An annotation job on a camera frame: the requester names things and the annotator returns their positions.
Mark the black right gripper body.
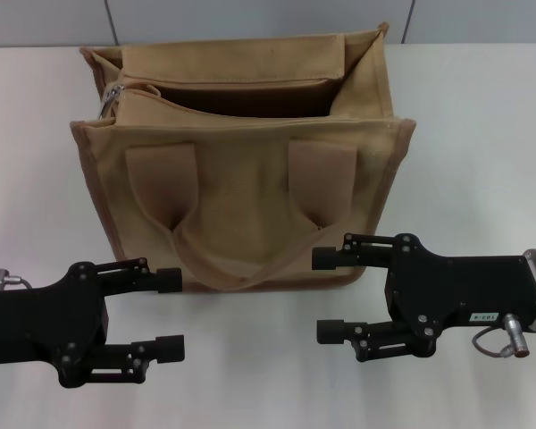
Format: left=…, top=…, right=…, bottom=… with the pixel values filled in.
left=385, top=232, right=536, bottom=359

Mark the right gripper cable with plug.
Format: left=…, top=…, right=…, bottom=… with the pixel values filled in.
left=471, top=312, right=532, bottom=359

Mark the silver zipper pull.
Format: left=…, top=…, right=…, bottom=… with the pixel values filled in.
left=98, top=83, right=126, bottom=121

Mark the left gripper cable with plug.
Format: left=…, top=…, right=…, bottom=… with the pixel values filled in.
left=0, top=267, right=33, bottom=292

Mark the gripper cable with plug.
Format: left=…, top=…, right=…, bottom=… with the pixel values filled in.
left=0, top=267, right=33, bottom=292
left=471, top=312, right=532, bottom=359

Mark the khaki canvas food bag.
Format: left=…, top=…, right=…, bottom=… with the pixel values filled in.
left=67, top=21, right=417, bottom=294

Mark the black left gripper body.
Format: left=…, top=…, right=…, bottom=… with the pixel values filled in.
left=0, top=262, right=113, bottom=388

